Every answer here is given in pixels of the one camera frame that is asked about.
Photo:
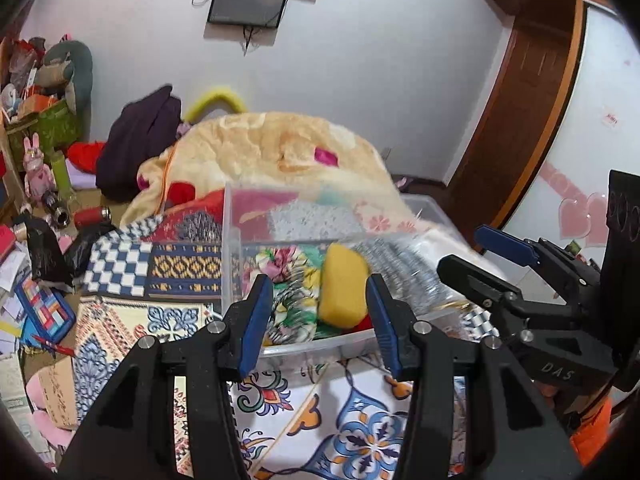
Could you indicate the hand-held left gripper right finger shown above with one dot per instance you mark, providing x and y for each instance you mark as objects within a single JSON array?
[{"x": 382, "y": 330}]

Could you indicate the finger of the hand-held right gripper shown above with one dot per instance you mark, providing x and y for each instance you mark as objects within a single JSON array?
[
  {"x": 505, "y": 246},
  {"x": 470, "y": 277}
]

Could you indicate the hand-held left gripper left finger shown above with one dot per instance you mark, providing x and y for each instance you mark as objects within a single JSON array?
[{"x": 255, "y": 325}]

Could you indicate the floral cloth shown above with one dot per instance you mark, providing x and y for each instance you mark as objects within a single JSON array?
[{"x": 290, "y": 300}]

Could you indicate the clear plastic storage box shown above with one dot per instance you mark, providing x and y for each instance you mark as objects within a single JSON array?
[{"x": 310, "y": 346}]

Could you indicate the person's right forearm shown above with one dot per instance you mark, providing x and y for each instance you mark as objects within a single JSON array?
[{"x": 592, "y": 430}]

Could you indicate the red fabric piece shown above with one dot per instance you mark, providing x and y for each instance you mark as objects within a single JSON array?
[{"x": 362, "y": 322}]

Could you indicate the pink heart sticker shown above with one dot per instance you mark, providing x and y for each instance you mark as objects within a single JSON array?
[{"x": 572, "y": 215}]

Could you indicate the patterned bed cover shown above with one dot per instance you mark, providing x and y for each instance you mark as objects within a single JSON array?
[{"x": 320, "y": 410}]

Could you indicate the red knitted cloth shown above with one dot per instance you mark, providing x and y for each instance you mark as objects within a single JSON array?
[{"x": 200, "y": 205}]

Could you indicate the yellow fleece blanket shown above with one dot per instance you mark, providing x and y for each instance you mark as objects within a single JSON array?
[{"x": 250, "y": 150}]

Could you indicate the white wardrobe door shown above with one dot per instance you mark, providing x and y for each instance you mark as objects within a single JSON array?
[{"x": 600, "y": 85}]

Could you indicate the red metal bottle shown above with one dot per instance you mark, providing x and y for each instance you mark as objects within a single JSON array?
[{"x": 90, "y": 216}]

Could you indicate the red pen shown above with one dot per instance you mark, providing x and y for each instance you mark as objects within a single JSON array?
[{"x": 55, "y": 346}]

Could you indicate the cardboard piece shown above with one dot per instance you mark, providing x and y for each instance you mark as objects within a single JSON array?
[{"x": 60, "y": 395}]

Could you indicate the colourful block-pattern case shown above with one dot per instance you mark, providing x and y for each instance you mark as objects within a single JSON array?
[{"x": 45, "y": 310}]

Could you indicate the dark purple clothing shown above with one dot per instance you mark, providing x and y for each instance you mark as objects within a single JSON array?
[{"x": 135, "y": 145}]

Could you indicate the black plastic bag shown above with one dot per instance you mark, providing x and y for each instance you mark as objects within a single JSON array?
[{"x": 45, "y": 255}]

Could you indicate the dark metal cylinder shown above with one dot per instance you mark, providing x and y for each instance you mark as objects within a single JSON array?
[{"x": 56, "y": 210}]

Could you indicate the pink plush cloth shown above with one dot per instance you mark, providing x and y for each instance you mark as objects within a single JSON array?
[{"x": 47, "y": 432}]

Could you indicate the pile of papers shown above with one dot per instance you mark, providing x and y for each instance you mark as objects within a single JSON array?
[{"x": 12, "y": 290}]

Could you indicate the green bottle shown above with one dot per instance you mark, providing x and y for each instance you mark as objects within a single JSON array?
[{"x": 61, "y": 172}]

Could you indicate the pink rabbit toy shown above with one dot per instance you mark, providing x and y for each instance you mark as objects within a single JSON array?
[{"x": 37, "y": 172}]

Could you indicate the green storage box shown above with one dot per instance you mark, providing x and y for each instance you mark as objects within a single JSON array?
[{"x": 55, "y": 127}]

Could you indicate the grey-green plush pillow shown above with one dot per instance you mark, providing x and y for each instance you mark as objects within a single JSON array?
[{"x": 80, "y": 60}]

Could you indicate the red plastic bag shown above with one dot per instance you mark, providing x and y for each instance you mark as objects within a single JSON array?
[{"x": 25, "y": 60}]

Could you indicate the small black wall monitor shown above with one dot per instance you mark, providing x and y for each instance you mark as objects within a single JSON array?
[{"x": 247, "y": 2}]

